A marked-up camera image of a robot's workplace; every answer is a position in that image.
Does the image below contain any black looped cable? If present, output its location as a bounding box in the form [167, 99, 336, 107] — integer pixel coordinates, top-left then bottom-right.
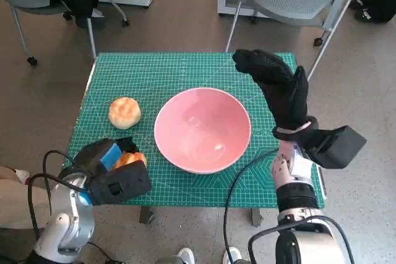
[247, 215, 355, 264]

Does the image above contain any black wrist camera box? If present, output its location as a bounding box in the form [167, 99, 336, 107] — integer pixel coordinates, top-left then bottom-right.
[88, 162, 153, 207]
[304, 125, 368, 170]

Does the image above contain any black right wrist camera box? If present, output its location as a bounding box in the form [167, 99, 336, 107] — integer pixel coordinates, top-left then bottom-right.
[304, 125, 368, 170]

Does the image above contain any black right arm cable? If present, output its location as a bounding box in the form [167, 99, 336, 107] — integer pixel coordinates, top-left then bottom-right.
[223, 148, 280, 264]

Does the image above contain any pink bowl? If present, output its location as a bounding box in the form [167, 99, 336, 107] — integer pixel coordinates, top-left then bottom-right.
[153, 88, 252, 176]

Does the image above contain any round pale bread bun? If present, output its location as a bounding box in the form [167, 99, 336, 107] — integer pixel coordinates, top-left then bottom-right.
[108, 96, 142, 130]

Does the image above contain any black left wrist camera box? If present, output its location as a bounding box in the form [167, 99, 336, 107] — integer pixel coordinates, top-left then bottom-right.
[88, 162, 153, 207]

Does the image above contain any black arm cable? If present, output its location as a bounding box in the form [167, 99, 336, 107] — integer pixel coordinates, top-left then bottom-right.
[223, 148, 280, 264]
[27, 150, 79, 234]

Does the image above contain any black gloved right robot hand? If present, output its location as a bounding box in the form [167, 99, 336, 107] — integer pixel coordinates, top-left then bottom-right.
[231, 49, 319, 143]

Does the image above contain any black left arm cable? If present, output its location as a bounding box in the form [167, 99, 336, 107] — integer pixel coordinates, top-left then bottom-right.
[27, 150, 79, 234]

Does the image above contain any grey wheeled chair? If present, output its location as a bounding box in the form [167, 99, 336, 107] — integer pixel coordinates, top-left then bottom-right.
[0, 0, 131, 67]

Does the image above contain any white shoe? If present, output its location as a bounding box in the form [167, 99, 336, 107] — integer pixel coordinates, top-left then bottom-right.
[177, 247, 196, 264]
[223, 246, 243, 264]

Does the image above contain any long orange bread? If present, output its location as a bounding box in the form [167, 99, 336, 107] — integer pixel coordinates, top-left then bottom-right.
[112, 151, 149, 171]

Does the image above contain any green cutting mat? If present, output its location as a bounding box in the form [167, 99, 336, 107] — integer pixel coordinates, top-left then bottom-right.
[63, 52, 327, 210]

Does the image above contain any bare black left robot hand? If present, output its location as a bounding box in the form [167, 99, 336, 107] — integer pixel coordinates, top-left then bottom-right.
[74, 136, 148, 179]

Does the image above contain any black floor cable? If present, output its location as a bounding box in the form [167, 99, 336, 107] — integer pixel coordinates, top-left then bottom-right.
[85, 241, 125, 264]

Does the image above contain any black table bracket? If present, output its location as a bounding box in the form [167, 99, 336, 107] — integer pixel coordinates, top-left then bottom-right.
[249, 208, 264, 227]
[139, 206, 156, 225]

